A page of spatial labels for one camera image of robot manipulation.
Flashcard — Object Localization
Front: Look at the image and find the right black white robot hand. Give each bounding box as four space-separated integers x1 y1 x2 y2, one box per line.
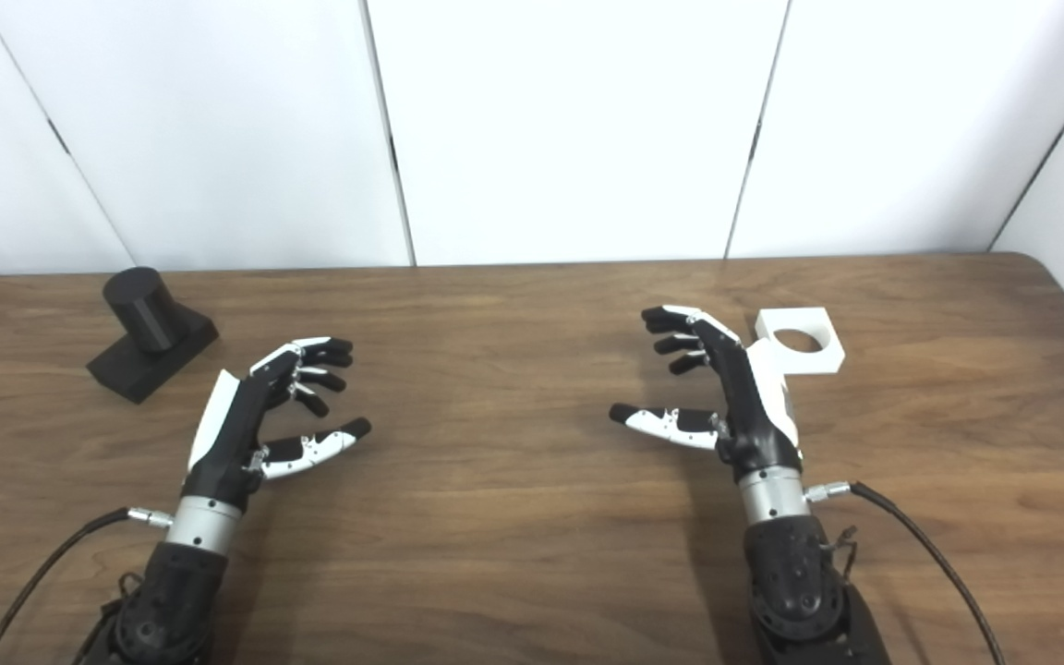
610 305 805 482

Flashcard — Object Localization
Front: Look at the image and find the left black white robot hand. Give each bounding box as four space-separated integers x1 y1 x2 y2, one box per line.
182 337 373 510

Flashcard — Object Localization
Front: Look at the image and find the white square piece with hole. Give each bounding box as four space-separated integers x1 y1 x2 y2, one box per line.
754 307 843 376

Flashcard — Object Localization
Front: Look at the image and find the black peg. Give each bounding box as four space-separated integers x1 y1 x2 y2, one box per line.
86 267 220 405

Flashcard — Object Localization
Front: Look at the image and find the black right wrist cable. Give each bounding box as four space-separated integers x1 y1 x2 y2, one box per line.
804 480 1007 665

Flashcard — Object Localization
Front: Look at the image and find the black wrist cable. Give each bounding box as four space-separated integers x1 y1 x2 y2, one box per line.
0 506 175 665
804 480 1007 665

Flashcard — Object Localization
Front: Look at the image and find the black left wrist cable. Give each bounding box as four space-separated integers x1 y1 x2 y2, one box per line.
0 506 175 665

